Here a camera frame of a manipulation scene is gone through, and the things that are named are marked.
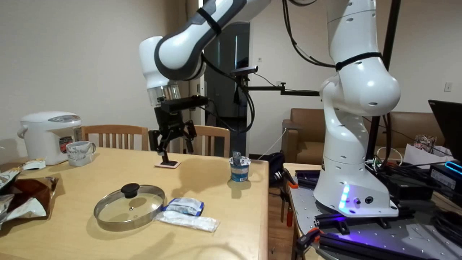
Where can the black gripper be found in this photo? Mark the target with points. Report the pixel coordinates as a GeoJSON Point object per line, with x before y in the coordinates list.
{"type": "Point", "coordinates": [170, 124]}

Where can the glass lid with black knob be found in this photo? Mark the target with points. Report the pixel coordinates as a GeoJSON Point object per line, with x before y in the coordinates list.
{"type": "Point", "coordinates": [130, 189]}

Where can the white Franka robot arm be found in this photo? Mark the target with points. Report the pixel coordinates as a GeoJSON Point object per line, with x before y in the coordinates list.
{"type": "Point", "coordinates": [358, 95]}

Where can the pink square device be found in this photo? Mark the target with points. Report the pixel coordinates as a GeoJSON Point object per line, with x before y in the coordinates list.
{"type": "Point", "coordinates": [167, 165]}

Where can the white and blue packet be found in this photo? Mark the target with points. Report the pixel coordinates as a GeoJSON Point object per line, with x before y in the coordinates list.
{"type": "Point", "coordinates": [185, 205]}

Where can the small water bottle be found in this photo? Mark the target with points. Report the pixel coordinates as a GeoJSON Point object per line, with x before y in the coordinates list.
{"type": "Point", "coordinates": [239, 173]}

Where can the clear plastic packet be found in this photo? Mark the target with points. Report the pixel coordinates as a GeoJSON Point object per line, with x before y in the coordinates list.
{"type": "Point", "coordinates": [187, 222]}

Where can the white mug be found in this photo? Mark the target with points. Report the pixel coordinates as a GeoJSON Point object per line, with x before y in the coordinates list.
{"type": "Point", "coordinates": [79, 153]}

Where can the black bag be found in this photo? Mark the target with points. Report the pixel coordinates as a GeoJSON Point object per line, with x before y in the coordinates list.
{"type": "Point", "coordinates": [275, 166]}

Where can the white electric water boiler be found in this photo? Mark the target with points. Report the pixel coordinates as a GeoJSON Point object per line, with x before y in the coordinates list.
{"type": "Point", "coordinates": [44, 139]}

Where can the brown sofa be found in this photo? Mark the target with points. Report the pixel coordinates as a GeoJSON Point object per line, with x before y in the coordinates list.
{"type": "Point", "coordinates": [300, 134]}

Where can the orange black clamp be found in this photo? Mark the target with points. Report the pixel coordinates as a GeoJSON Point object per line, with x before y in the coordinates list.
{"type": "Point", "coordinates": [307, 238]}
{"type": "Point", "coordinates": [288, 217]}

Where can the brown snack bag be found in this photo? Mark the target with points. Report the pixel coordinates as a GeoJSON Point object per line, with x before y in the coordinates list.
{"type": "Point", "coordinates": [37, 189]}

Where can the silver foil bag piece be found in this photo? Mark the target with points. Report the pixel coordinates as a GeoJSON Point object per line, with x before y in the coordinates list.
{"type": "Point", "coordinates": [5, 178]}

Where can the black vertical pole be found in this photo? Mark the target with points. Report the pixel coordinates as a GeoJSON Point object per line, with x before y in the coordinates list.
{"type": "Point", "coordinates": [390, 33]}

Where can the white papers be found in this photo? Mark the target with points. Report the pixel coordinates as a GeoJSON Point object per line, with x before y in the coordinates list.
{"type": "Point", "coordinates": [423, 156]}

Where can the black laptop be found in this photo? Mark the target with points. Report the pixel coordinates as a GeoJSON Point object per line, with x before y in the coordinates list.
{"type": "Point", "coordinates": [449, 127]}

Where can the black box with cyan light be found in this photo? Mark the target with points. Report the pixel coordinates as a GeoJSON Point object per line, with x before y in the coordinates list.
{"type": "Point", "coordinates": [447, 179]}

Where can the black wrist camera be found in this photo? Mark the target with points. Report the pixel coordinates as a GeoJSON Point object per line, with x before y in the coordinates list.
{"type": "Point", "coordinates": [185, 102]}

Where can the black camera on mount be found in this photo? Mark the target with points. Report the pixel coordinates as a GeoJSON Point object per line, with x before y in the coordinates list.
{"type": "Point", "coordinates": [245, 71]}

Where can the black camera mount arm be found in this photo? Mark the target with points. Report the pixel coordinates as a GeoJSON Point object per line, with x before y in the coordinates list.
{"type": "Point", "coordinates": [288, 89]}

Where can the grey metal base plate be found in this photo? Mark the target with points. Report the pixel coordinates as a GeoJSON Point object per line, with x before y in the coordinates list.
{"type": "Point", "coordinates": [304, 199]}

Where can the white wall outlet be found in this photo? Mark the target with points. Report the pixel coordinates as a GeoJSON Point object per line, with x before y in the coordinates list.
{"type": "Point", "coordinates": [447, 87]}

